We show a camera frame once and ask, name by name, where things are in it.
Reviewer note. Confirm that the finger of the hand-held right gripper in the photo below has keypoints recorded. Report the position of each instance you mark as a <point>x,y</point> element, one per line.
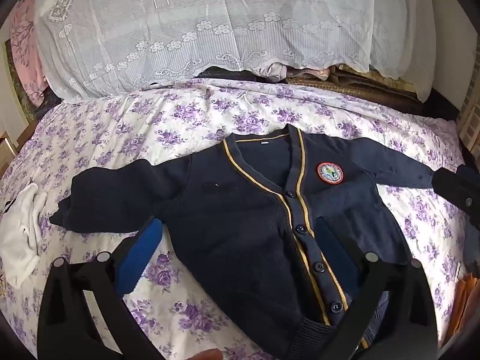
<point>455,191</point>

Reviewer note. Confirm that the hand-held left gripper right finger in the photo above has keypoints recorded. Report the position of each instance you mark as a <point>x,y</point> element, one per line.
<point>337,247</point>

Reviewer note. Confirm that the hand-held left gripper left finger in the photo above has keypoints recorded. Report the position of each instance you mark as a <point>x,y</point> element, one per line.
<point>138,255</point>

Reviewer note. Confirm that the navy blue cardigan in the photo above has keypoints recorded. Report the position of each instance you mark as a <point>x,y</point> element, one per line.
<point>232,225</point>

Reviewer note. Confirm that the person's left hand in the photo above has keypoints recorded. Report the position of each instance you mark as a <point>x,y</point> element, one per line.
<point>206,355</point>

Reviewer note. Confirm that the brick-patterned curtain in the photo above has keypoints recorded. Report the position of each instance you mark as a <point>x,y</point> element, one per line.
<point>470,120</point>

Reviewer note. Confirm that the orange-brown cloth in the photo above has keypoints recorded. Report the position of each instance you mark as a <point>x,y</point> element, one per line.
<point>467,307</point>

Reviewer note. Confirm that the purple floral bedsheet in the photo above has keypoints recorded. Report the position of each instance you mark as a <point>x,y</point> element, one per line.
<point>123,138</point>

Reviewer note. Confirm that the white cloth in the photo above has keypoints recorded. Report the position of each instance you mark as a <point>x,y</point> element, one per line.
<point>22,232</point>

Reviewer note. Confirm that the stack of brown mats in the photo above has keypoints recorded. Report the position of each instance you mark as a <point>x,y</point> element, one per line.
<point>356,86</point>

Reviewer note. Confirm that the beige wooden cabinet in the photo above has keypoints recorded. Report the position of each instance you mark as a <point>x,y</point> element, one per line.
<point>5,152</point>

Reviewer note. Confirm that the pink folded blanket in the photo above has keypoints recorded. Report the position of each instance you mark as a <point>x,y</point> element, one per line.
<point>311,73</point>

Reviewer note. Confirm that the white lace cover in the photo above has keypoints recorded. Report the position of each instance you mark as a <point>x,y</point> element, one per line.
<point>187,26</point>

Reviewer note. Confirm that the pink floral cloth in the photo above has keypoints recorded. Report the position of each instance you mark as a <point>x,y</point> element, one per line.
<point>26,45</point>

